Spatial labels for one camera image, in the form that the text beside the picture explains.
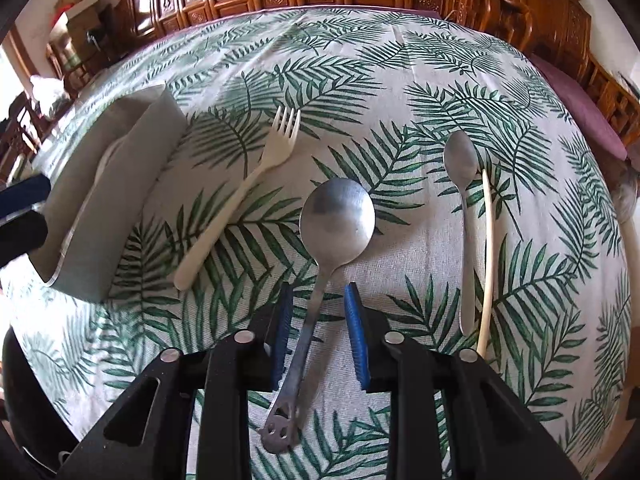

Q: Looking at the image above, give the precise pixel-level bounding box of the large steel round spoon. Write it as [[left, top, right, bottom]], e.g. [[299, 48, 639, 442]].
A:
[[260, 178, 375, 454]]

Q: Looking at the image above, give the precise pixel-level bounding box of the dark wooden side chair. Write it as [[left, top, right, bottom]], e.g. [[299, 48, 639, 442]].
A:
[[1, 92, 51, 184]]

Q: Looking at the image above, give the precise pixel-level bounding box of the small steel spoon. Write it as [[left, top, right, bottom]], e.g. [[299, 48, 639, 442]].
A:
[[444, 130, 477, 336]]

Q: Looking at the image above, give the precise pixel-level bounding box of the purple armchair cushion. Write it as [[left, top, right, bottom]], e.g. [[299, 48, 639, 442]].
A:
[[529, 54, 627, 162]]

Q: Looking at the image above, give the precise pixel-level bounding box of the light bamboo chopstick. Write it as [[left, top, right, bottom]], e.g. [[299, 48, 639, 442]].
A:
[[476, 169, 496, 359]]

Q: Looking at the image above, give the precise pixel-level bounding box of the plastic bag on floor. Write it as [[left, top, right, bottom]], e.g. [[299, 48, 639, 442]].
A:
[[611, 168, 639, 224]]

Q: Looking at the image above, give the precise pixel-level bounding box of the cardboard boxes stack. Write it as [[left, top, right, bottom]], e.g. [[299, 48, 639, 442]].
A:
[[48, 0, 101, 65]]

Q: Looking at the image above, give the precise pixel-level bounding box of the palm leaf tablecloth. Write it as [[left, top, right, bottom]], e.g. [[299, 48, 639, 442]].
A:
[[1, 8, 631, 479]]

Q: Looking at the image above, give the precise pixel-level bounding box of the grey metal tray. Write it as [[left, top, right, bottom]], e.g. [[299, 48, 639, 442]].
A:
[[44, 84, 186, 302]]

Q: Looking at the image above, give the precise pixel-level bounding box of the carved wooden armchair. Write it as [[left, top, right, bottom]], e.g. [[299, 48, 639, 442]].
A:
[[449, 0, 640, 146]]

